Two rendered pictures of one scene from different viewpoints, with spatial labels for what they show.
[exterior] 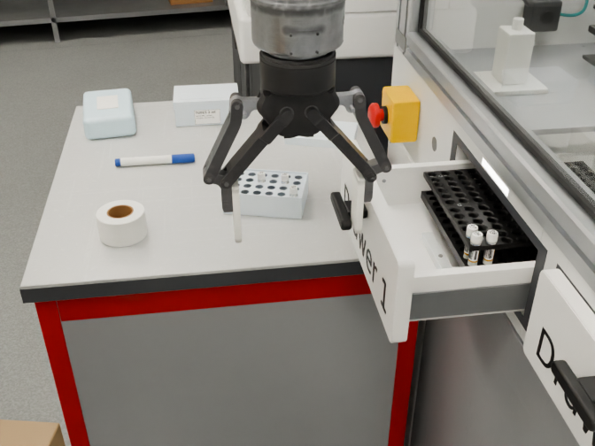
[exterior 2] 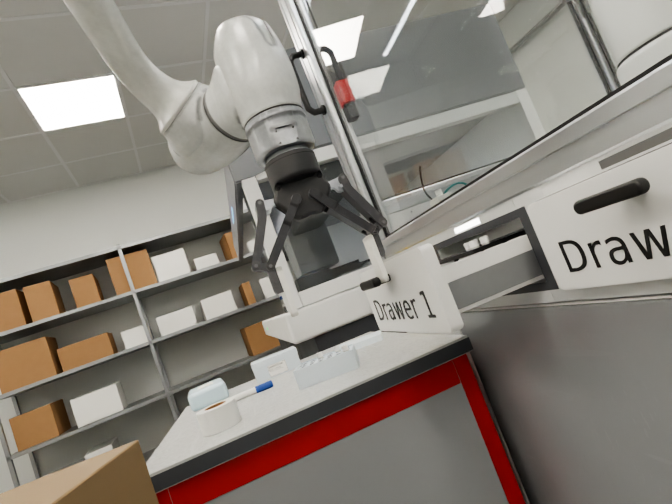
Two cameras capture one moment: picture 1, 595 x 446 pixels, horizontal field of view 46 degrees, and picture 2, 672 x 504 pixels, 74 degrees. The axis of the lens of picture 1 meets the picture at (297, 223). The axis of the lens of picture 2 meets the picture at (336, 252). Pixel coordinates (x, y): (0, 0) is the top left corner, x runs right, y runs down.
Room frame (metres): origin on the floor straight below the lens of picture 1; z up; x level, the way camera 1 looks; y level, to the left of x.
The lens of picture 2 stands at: (0.05, 0.05, 0.91)
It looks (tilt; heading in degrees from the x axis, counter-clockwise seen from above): 5 degrees up; 354
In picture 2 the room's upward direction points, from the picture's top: 21 degrees counter-clockwise
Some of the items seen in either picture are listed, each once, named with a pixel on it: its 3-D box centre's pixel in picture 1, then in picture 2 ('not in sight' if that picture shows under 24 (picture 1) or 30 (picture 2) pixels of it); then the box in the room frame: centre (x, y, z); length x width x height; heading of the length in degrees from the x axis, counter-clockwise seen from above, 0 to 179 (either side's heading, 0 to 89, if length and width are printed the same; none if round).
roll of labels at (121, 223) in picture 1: (121, 223); (219, 416); (0.88, 0.26, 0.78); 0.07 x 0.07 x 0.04
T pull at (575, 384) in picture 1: (590, 392); (618, 193); (0.42, -0.24, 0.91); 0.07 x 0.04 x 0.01; 8
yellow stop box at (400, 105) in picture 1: (397, 113); not in sight; (1.06, -0.16, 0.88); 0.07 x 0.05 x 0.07; 8
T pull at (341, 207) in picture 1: (351, 209); (377, 281); (0.71, -0.06, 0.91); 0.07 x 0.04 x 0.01; 8
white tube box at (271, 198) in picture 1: (266, 192); (327, 365); (0.97, 0.05, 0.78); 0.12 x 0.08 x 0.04; 82
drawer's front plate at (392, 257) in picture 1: (371, 230); (400, 295); (0.71, -0.09, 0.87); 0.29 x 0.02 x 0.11; 8
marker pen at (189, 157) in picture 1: (155, 159); (243, 395); (1.10, 0.25, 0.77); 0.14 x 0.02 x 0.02; 98
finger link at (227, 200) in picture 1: (218, 189); (267, 278); (0.66, 0.09, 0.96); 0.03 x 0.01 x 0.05; 98
